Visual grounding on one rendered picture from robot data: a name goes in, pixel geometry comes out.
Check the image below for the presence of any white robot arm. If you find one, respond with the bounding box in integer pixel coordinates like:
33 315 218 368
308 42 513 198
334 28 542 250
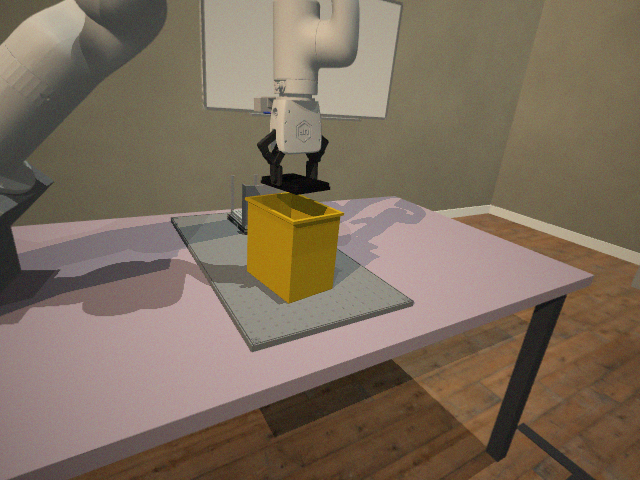
0 0 360 194

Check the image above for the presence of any yellow open-top bin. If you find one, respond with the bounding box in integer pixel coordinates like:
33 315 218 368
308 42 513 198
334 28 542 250
245 192 344 304

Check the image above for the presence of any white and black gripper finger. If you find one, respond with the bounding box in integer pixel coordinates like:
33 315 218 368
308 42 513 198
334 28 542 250
306 136 329 179
257 129 285 186

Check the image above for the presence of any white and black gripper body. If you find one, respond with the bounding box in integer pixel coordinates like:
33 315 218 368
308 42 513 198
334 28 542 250
270 97 322 154

